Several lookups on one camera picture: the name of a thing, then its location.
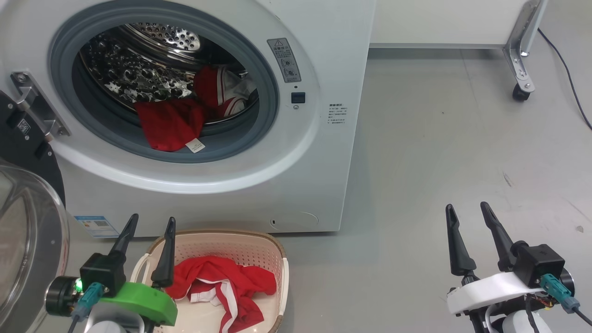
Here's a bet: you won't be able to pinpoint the round glass washing machine door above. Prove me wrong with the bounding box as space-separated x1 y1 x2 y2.
0 90 70 333

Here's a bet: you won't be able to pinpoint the cream perforated laundry basket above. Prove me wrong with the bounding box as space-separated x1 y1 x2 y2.
129 229 290 333

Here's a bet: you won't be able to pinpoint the blue white energy label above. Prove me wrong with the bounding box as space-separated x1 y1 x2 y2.
74 215 120 239

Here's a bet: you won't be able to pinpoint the left teal plug camera cable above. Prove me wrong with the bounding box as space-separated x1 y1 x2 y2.
67 282 105 333

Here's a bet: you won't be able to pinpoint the red white jersey shirt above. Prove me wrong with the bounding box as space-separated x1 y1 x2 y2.
134 66 258 153

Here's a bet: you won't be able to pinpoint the silver door hinge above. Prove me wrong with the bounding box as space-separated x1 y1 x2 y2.
10 71 71 142

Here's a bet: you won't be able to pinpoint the metal wheeled cart leg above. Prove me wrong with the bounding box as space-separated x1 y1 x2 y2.
503 0 549 93

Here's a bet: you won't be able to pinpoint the black floor cable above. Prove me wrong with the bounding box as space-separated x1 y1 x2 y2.
536 28 592 131

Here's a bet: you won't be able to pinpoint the right teal plug camera cable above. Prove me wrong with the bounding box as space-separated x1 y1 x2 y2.
539 273 592 327

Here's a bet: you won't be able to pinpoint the white cabinet panel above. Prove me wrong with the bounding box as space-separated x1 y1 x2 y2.
369 0 532 49

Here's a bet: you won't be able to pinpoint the right thin black braided cable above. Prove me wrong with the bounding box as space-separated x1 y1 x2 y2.
524 296 542 333

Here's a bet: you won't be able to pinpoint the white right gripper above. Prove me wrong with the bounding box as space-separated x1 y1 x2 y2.
445 201 547 317

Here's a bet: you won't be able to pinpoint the red white-striped shorts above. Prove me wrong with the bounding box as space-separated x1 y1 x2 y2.
164 255 277 333

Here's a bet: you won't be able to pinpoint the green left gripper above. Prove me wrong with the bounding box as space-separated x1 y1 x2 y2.
99 213 179 327

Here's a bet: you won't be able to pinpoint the white front-load washing machine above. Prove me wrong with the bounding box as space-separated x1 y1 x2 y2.
0 0 377 239

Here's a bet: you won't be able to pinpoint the teal plug camera cable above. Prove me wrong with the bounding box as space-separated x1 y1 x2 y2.
539 273 592 327
67 282 105 333

